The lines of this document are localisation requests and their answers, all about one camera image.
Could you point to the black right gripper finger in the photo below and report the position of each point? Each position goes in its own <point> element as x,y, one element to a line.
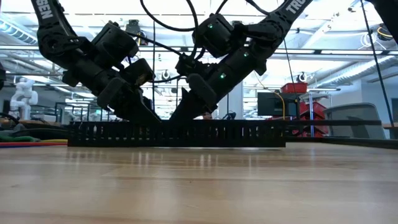
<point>199,96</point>
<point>185,96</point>

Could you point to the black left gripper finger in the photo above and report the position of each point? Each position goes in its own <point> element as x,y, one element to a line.
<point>127,102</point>

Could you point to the black duct cover strip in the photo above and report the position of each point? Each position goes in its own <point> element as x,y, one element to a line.
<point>335,123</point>

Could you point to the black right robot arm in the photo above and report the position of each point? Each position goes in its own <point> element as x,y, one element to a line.
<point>292,9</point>

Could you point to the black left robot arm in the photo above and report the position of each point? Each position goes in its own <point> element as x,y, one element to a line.
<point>56,43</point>

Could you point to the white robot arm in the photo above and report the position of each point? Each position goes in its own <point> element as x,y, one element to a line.
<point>23,96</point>

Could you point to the person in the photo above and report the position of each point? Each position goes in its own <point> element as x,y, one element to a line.
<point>207,116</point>

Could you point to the small white ringed ceiling reel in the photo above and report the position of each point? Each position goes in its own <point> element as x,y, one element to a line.
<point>165,74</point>
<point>302,76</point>

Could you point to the white column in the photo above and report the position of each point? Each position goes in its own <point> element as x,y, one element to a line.
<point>236,102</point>

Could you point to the black monitor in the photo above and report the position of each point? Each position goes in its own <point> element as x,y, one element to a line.
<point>273,104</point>

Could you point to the red storage bin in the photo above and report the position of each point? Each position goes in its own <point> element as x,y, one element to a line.
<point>293,88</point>

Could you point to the wooden workbench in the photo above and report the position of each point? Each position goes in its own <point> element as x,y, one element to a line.
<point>37,122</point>

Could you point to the red shelf rack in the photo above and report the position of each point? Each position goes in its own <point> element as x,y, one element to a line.
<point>315,110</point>

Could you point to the long ceiling light strip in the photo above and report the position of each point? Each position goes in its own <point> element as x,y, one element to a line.
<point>326,51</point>

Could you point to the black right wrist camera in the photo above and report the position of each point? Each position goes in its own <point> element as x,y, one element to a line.
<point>189,67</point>

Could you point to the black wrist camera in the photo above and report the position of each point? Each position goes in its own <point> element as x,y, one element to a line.
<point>138,73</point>
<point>189,67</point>

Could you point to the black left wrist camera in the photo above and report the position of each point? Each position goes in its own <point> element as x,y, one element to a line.
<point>138,73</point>

